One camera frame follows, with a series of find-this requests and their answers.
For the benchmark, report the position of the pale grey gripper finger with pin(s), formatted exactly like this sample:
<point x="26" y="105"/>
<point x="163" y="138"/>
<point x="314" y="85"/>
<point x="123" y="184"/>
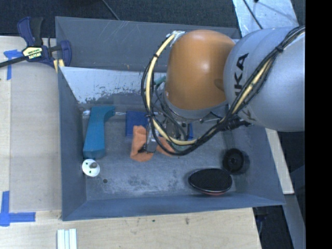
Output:
<point x="152" y="147"/>

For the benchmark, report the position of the orange cloth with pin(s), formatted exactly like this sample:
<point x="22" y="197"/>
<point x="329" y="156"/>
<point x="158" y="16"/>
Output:
<point x="140" y="153"/>

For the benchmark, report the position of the blue flat box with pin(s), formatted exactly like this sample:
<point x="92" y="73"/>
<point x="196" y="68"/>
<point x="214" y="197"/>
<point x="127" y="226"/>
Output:
<point x="135" y="121"/>

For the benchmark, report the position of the grey metal bin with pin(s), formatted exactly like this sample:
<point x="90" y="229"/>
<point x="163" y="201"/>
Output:
<point x="145" y="180"/>

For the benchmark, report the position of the white round knob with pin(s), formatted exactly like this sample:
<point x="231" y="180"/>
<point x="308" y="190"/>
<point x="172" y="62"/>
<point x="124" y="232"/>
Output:
<point x="90" y="168"/>

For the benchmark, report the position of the black round wheel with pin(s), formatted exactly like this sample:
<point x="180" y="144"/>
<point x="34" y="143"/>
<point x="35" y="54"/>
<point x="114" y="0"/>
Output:
<point x="233" y="160"/>

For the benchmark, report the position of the pale wood board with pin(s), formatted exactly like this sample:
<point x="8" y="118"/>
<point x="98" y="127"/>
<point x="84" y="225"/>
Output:
<point x="33" y="139"/>

